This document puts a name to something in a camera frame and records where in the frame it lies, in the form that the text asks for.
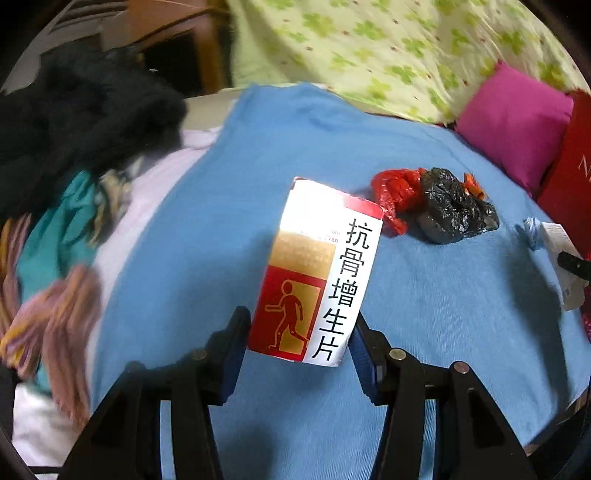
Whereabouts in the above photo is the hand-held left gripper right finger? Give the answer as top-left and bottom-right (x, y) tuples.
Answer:
(348, 313), (539, 480)

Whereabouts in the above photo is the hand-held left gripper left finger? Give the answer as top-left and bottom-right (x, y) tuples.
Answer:
(58, 305), (252, 480)

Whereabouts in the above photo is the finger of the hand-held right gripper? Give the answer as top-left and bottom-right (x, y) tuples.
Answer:
(558, 251), (591, 278)

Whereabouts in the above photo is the white paper packet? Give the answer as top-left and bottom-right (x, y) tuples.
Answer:
(540, 222), (587, 312)

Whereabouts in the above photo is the light blue wrapper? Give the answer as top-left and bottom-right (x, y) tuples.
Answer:
(523, 217), (548, 250)

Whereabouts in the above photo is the red and white medicine box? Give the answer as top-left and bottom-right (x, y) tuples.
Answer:
(248, 176), (384, 367)

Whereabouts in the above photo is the orange snack wrapper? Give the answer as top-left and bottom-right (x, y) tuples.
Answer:
(463, 173), (485, 199)

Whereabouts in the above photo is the black plastic bag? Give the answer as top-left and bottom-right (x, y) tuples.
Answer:
(418, 167), (500, 244)

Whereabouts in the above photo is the red plastic bag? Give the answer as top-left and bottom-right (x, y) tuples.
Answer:
(372, 167), (428, 237)

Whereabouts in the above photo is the red paper shopping bag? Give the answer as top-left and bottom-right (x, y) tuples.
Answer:
(536, 90), (591, 259)

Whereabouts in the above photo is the blue towel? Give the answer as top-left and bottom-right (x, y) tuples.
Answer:
(90, 83), (587, 480)

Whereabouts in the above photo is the pink pillow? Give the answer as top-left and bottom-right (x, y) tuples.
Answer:
(455, 60), (575, 197)

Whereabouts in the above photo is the multicolour yarn scarf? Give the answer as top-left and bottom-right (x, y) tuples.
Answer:
(0, 212), (102, 430)

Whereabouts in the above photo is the pale pink cloth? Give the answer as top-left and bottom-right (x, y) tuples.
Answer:
(14, 124), (222, 462)

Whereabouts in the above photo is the teal cloth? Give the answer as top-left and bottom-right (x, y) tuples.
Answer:
(18, 171), (100, 393)

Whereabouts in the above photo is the black fluffy cloth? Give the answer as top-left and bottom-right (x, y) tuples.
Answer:
(0, 46), (188, 217)

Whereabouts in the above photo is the green clover print quilt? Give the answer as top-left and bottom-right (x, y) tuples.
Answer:
(226, 0), (587, 125)

